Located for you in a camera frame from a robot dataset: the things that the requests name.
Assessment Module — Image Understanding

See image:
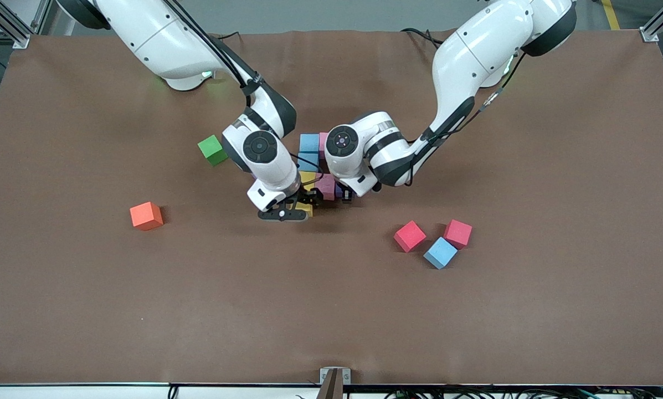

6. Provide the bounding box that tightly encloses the red foam cube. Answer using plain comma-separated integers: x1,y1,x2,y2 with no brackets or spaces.
393,221,427,253
444,219,474,250

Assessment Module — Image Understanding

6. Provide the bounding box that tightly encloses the green foam cube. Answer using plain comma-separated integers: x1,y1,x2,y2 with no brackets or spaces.
197,134,228,167

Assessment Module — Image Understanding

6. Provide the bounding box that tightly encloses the brown paper table cover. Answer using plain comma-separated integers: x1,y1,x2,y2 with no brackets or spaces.
0,29,663,386

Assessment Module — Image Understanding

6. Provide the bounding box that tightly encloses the orange foam cube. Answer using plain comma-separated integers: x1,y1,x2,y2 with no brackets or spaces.
130,201,164,231

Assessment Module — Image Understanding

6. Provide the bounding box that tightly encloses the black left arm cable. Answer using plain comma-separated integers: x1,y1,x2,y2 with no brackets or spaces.
406,49,527,187

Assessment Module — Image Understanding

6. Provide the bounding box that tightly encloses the black base cable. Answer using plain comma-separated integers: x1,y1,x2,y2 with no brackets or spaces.
401,27,448,46

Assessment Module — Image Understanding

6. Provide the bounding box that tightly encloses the grey metal mounting bracket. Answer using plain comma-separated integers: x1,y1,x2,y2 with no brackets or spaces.
319,367,352,399

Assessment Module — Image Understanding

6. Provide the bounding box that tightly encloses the black cable bundle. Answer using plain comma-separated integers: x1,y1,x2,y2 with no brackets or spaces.
384,385,663,399

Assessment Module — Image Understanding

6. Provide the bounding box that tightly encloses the aluminium frame post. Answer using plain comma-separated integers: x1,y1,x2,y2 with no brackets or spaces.
640,0,663,43
0,0,52,49

